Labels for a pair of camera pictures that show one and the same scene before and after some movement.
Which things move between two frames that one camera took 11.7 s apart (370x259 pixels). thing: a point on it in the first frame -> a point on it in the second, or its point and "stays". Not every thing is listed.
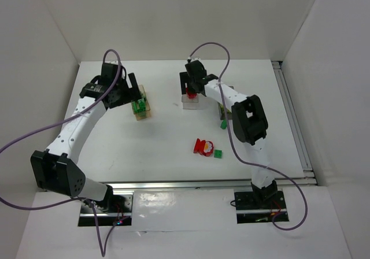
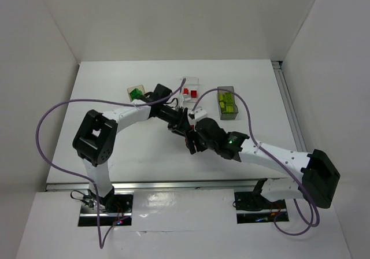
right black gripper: (184, 80) -> (195, 143)
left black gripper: (133, 85) -> (178, 123)
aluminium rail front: (199, 185) stays
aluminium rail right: (296, 129) stays
